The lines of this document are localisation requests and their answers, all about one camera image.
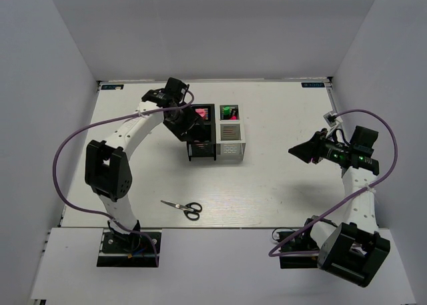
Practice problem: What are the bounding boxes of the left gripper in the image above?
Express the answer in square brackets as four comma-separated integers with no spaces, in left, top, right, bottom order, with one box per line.
[163,101,205,142]

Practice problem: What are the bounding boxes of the pink glue stick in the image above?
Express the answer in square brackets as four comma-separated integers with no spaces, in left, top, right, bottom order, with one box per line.
[195,108,206,119]

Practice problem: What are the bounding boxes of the pink correction tape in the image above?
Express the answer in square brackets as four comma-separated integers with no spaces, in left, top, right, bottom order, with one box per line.
[194,143,214,152]

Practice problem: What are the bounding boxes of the black handled scissors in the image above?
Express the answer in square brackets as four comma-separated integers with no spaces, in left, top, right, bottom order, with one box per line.
[161,200,203,221]

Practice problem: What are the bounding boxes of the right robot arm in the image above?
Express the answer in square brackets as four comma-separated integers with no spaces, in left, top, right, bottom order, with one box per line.
[280,126,390,288]

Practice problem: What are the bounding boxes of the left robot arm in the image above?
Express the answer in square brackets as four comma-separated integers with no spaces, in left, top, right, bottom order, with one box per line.
[85,77,202,251]

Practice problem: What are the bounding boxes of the white slotted organizer box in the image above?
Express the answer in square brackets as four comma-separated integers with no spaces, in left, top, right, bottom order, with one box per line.
[215,103,246,162]

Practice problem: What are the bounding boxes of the right blue corner label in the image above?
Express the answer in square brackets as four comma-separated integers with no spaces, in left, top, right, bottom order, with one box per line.
[301,82,325,88]

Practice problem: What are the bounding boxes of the blue corner label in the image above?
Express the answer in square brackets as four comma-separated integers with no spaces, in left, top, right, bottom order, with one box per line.
[301,82,325,88]
[100,84,124,90]

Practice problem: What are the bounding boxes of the left blue corner label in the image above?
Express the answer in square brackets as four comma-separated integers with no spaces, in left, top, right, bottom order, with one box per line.
[100,84,124,90]

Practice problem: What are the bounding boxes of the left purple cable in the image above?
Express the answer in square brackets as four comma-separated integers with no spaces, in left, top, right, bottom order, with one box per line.
[53,90,195,266]

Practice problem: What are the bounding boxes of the purple cable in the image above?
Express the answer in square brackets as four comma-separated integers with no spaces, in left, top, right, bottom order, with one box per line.
[53,90,195,266]
[268,109,399,258]

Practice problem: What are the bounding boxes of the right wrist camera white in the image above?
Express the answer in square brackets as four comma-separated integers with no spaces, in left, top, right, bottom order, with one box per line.
[323,111,342,132]

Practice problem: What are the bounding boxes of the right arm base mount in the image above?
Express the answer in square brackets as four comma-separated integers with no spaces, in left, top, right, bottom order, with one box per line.
[280,233,319,270]

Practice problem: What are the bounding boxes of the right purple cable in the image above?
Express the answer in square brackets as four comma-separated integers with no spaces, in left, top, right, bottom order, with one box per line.
[268,109,399,258]

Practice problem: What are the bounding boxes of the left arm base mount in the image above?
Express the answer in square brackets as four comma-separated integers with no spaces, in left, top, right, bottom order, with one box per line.
[96,230,157,268]

